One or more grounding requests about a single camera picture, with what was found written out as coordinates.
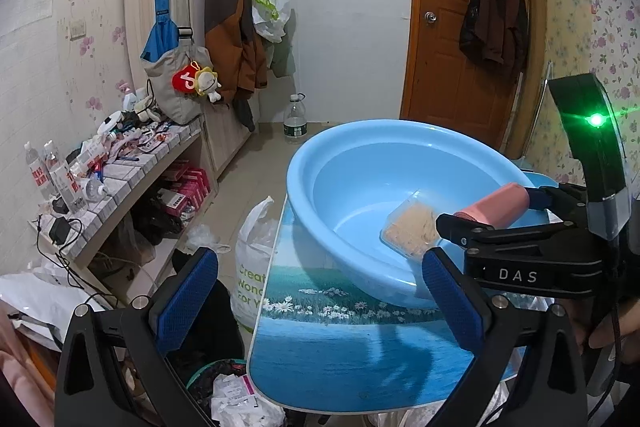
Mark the red label water bottle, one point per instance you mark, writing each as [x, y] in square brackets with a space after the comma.
[60, 179]
[36, 174]

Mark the stack of pink boxes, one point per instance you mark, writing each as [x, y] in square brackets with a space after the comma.
[192, 184]

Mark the black trash bin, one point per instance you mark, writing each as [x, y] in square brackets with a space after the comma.
[220, 317]

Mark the white shopping bag green lettering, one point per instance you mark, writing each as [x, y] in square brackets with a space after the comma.
[252, 267]

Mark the pink cylindrical container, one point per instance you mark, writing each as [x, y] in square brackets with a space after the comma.
[495, 204]

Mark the white green printed plastic bag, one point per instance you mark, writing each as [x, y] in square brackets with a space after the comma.
[267, 2]

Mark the clutter of small packets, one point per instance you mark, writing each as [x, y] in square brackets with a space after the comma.
[130, 147]

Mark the white wall socket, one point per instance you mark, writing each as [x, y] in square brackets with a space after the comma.
[77, 29]

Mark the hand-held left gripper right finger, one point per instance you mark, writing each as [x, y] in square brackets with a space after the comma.
[447, 297]

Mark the light wood wardrobe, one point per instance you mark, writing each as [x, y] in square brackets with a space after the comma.
[220, 147]

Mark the wooden board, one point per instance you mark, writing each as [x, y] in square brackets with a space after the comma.
[537, 22]

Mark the brown wooden door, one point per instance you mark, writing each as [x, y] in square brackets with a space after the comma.
[440, 57]

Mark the black power adapter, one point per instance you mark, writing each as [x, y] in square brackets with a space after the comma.
[61, 231]

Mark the yellow and white plush toy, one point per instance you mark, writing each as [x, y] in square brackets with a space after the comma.
[207, 84]

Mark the red plush charm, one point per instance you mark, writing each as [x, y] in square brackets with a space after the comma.
[184, 79]

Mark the light blue plastic basin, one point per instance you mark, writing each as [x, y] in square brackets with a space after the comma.
[350, 187]

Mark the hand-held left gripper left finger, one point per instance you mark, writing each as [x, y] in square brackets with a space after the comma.
[187, 302]

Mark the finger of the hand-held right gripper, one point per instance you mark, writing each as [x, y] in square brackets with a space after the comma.
[542, 198]
[460, 228]

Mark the clear packet of beige noodles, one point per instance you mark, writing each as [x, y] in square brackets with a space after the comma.
[407, 227]

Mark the grey tote bag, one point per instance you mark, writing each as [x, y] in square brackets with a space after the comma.
[167, 99]

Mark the white tiled shelf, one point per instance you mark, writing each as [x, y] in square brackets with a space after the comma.
[125, 187]

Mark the dark brown hanging jacket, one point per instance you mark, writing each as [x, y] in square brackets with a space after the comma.
[492, 17]

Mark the person's right hand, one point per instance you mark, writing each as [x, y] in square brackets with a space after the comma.
[597, 332]

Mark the large clear water bottle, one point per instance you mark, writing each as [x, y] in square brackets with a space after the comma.
[295, 122]

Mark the brown and orange jacket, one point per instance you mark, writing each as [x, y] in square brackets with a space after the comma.
[225, 7]

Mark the metal door knob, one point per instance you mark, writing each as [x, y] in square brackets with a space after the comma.
[430, 17]

